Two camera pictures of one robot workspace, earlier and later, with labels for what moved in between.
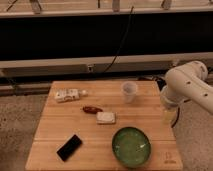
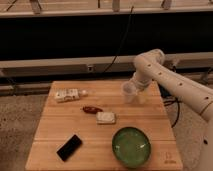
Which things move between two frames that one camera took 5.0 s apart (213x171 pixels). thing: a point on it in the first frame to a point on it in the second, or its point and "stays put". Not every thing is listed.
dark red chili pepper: (91, 109) stays put
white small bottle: (69, 94) stays put
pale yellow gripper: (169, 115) to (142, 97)
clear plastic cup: (129, 90) stays put
